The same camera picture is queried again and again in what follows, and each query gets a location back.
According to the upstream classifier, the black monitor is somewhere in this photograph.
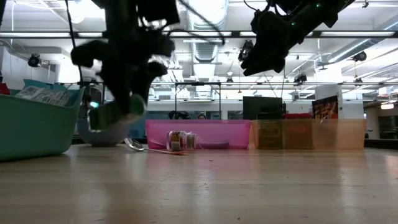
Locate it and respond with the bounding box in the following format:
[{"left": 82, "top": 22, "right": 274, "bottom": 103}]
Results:
[{"left": 242, "top": 95, "right": 288, "bottom": 121}]

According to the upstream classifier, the orange plastic bin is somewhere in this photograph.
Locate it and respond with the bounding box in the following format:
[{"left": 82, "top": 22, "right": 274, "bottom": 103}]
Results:
[{"left": 249, "top": 118, "right": 368, "bottom": 151}]

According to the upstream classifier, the brown orange snack packet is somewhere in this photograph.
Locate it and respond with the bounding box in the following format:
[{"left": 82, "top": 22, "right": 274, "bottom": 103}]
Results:
[{"left": 311, "top": 95, "right": 340, "bottom": 122}]

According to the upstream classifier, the silver spoon red-tipped handle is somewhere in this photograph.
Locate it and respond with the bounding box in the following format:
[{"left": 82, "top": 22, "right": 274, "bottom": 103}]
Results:
[{"left": 123, "top": 138, "right": 190, "bottom": 156}]

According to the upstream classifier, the black background rig frame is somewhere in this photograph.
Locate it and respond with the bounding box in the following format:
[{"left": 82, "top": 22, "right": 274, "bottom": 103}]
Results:
[{"left": 173, "top": 81, "right": 223, "bottom": 121}]

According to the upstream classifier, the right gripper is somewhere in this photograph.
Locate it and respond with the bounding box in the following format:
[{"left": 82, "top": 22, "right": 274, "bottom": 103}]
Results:
[{"left": 240, "top": 9, "right": 307, "bottom": 77}]

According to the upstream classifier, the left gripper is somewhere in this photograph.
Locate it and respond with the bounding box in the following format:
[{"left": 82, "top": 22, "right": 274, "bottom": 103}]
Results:
[{"left": 70, "top": 27, "right": 175, "bottom": 115}]

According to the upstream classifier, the green tin box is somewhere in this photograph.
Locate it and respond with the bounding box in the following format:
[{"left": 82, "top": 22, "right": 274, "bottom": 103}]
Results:
[{"left": 257, "top": 120, "right": 284, "bottom": 149}]

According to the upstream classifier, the pink plastic bin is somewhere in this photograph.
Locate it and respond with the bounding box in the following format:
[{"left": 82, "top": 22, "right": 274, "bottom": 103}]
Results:
[{"left": 144, "top": 119, "right": 252, "bottom": 151}]

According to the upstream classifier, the green plastic bin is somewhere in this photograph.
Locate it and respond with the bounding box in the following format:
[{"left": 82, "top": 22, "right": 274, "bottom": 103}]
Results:
[{"left": 0, "top": 79, "right": 85, "bottom": 162}]

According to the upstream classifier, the multicolour ramen packet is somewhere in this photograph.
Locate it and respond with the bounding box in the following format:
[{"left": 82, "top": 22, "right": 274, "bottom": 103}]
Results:
[{"left": 14, "top": 86, "right": 74, "bottom": 107}]

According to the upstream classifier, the silver ventilation duct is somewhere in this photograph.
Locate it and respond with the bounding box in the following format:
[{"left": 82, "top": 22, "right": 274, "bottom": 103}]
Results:
[{"left": 185, "top": 0, "right": 230, "bottom": 63}]

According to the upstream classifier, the small green packet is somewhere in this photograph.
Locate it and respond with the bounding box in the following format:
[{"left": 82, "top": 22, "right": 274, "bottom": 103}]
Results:
[{"left": 88, "top": 94, "right": 147, "bottom": 131}]

